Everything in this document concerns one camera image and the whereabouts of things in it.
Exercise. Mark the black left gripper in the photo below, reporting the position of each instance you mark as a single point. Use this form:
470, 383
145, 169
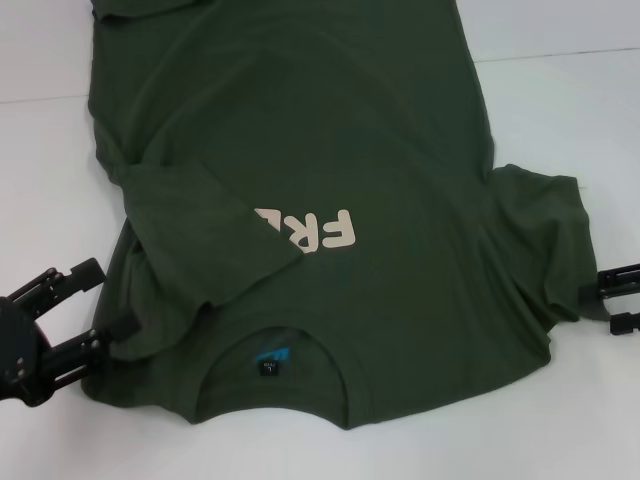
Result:
20, 355

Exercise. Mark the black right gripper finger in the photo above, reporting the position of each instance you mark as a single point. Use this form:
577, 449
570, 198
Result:
620, 282
625, 323

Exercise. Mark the dark green FREE t-shirt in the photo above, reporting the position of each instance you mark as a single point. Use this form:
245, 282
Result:
325, 125

